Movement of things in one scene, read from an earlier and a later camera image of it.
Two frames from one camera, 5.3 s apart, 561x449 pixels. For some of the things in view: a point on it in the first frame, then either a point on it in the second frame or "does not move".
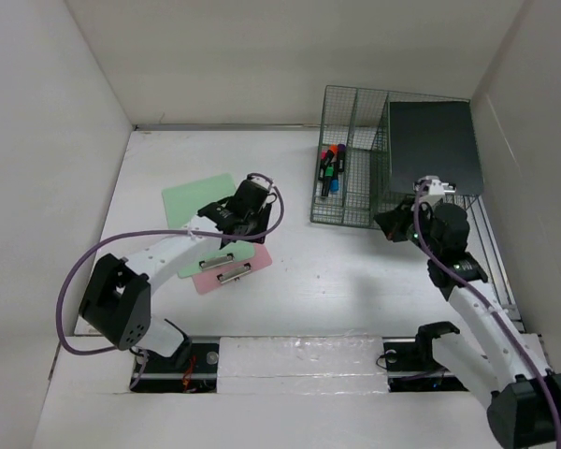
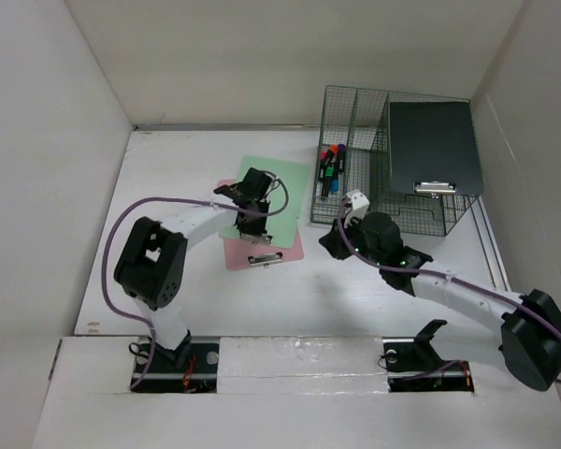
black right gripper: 393,221 to 333,243
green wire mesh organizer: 359,118 does not move
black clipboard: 436,137 does not move
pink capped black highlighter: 321,173 does not move
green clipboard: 184,195 to 281,226
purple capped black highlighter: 340,150 does not move
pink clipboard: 231,271 to 240,254
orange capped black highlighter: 334,149 does not move
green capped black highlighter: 328,174 does not move
